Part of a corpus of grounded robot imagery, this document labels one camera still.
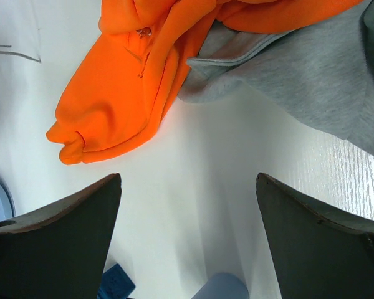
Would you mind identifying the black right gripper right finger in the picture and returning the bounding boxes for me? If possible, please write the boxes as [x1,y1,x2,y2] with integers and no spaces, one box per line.
[256,173,374,298]

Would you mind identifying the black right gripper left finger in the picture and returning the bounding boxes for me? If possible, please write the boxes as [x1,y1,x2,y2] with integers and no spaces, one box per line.
[0,173,122,298]

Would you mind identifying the grey cloth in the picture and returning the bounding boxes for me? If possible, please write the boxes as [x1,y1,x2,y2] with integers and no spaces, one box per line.
[178,1,374,155]

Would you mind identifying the orange cloth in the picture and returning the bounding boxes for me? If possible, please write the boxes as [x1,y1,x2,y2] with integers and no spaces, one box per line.
[46,1,356,164]

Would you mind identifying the dark blue cube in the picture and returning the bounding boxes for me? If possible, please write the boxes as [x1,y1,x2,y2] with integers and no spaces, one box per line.
[97,264,135,299]

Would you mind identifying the light blue cup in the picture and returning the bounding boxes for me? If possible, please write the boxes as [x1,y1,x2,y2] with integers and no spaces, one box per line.
[192,273,250,299]

